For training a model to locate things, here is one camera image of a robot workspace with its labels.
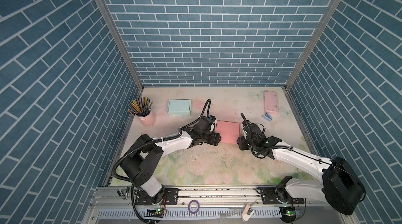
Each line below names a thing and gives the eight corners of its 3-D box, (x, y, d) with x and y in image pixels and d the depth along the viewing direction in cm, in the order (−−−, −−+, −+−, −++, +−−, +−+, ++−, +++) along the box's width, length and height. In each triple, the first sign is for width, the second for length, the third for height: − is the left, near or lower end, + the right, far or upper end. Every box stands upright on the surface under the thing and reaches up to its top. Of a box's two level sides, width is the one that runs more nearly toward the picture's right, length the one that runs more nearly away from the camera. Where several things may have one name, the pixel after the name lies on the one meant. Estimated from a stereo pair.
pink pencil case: (264, 112, 109) (265, 110, 107) (263, 92, 122) (264, 89, 120) (277, 115, 108) (279, 112, 105) (275, 94, 121) (276, 91, 119)
